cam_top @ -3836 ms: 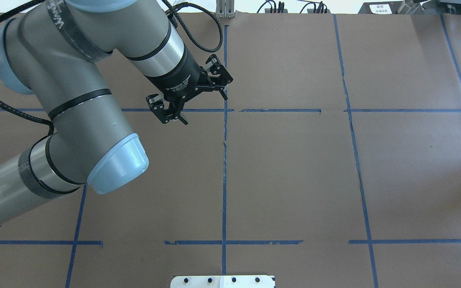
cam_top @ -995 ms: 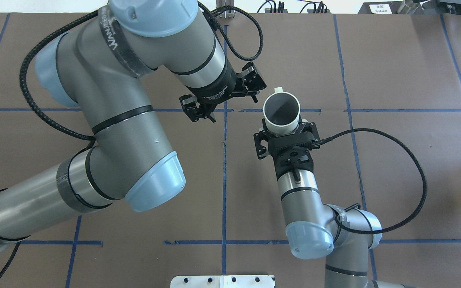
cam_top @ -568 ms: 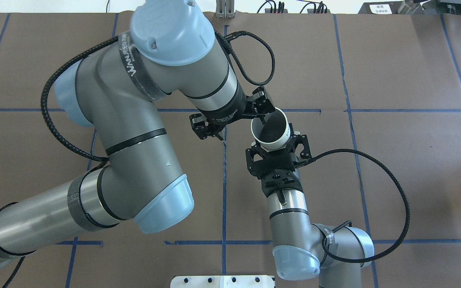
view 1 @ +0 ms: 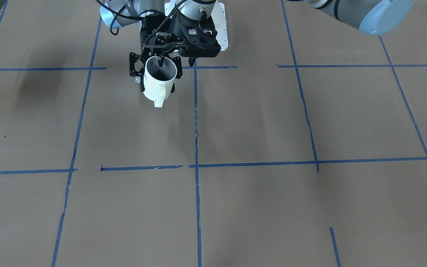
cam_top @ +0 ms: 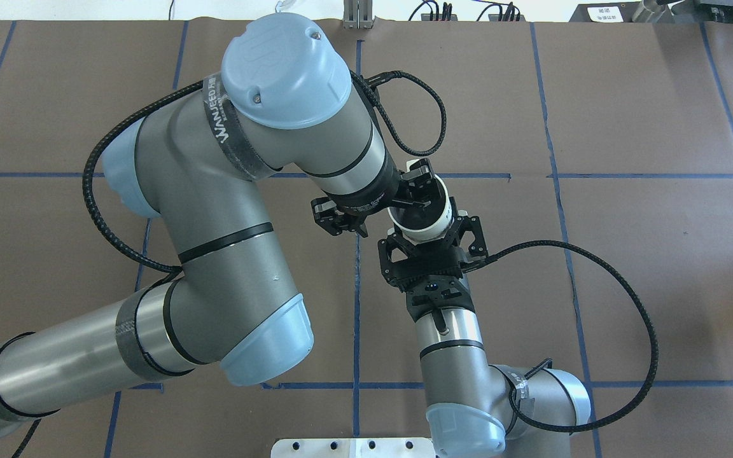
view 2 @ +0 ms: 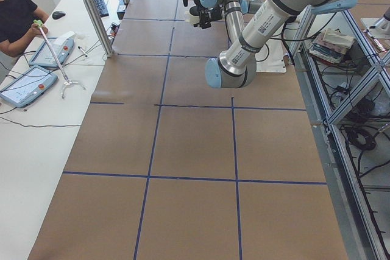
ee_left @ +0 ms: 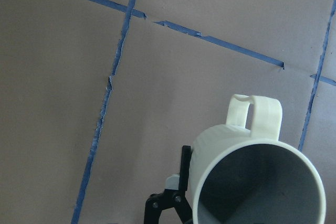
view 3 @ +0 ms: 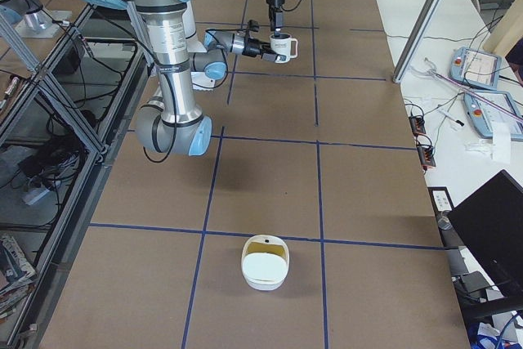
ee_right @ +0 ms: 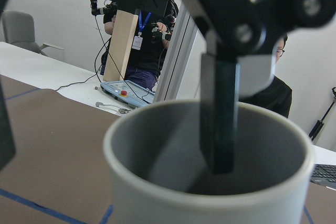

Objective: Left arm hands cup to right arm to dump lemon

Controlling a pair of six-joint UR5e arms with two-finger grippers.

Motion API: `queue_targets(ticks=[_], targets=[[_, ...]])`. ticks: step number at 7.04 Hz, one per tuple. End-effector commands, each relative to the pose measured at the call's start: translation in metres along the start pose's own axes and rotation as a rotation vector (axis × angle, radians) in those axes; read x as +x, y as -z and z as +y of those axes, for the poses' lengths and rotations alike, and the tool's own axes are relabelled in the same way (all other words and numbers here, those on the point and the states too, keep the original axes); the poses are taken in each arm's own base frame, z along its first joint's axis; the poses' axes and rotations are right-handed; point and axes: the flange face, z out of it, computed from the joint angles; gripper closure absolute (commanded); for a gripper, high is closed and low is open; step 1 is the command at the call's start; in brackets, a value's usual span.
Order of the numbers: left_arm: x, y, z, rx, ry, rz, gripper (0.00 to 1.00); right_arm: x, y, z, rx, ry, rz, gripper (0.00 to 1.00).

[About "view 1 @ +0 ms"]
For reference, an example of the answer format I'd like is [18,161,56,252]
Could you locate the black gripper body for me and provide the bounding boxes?
[140,15,179,60]

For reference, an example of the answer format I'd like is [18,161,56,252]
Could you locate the white ceramic mug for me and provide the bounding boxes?
[143,56,176,108]

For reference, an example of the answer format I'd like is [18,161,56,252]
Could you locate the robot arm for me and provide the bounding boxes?
[189,0,413,60]
[97,0,186,92]

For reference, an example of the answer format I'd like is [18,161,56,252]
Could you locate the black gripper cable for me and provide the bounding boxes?
[99,0,184,49]

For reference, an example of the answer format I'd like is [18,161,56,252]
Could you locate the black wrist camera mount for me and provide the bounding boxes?
[170,11,221,67]

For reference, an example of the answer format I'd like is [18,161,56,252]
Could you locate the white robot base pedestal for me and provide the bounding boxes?
[163,0,229,52]

